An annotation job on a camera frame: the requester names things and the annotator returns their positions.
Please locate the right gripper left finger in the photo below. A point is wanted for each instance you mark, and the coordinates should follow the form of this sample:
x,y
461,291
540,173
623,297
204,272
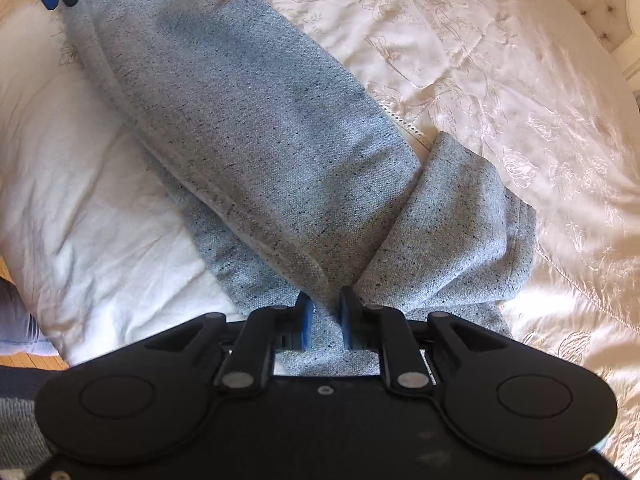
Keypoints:
x,y
249,366

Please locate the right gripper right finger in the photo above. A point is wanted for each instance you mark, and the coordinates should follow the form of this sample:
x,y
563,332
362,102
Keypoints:
x,y
386,331

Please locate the grey sweat pants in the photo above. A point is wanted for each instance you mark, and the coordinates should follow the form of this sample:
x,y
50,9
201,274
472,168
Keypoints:
x,y
292,179

